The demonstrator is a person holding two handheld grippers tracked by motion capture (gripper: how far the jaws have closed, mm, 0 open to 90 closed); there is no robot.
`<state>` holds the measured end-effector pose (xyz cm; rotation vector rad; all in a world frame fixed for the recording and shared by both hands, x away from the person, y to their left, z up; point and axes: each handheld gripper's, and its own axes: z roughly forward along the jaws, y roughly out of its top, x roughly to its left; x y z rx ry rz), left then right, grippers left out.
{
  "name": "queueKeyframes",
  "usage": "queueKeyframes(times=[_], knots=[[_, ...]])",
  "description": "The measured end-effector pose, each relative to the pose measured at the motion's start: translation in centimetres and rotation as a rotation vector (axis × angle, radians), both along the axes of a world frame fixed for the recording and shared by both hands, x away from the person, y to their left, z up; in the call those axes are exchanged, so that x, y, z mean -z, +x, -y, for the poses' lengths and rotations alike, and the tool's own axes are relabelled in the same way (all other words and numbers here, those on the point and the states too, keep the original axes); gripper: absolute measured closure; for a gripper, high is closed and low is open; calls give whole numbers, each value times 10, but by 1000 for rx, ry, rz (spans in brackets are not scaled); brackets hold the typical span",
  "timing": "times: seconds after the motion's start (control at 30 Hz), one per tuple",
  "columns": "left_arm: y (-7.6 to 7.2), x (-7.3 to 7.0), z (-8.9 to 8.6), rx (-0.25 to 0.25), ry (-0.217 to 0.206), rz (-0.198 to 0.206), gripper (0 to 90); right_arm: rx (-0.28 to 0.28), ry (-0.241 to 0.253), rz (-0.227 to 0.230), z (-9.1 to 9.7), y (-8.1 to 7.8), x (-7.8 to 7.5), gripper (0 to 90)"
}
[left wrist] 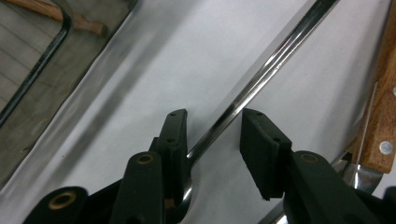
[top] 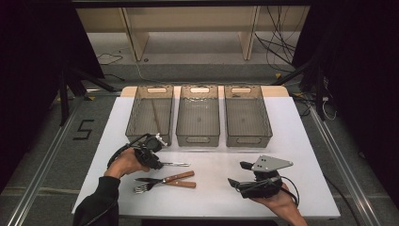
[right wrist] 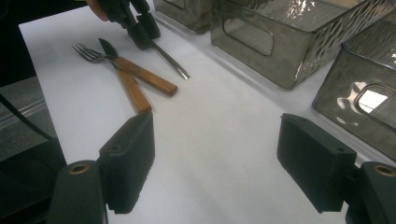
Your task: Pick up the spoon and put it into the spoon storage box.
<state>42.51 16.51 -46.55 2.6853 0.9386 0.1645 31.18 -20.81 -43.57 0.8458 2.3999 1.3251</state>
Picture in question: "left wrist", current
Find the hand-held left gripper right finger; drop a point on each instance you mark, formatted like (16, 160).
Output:
(264, 155)

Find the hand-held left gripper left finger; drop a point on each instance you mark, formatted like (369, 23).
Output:
(174, 140)

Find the smoky transparent plastic bin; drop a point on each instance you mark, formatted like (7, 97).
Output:
(46, 102)

